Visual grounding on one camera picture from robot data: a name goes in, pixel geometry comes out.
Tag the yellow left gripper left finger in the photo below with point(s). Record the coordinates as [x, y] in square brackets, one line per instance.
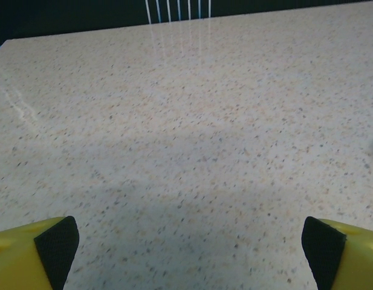
[17, 259]

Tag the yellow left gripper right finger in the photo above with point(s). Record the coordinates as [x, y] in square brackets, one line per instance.
[355, 259]

